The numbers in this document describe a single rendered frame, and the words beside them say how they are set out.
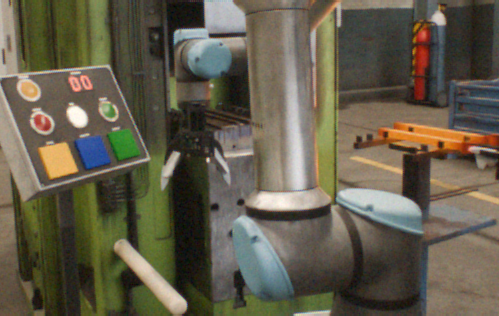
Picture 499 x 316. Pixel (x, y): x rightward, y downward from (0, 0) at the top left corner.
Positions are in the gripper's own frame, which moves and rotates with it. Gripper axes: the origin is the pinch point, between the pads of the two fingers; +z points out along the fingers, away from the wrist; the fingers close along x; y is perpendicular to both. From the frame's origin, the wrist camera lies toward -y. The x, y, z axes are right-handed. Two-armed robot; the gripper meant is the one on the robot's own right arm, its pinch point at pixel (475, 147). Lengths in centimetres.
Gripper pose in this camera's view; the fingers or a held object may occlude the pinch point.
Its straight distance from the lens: 182.4
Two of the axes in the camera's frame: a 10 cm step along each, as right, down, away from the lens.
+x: 8.6, -1.1, 5.0
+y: 0.4, 9.9, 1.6
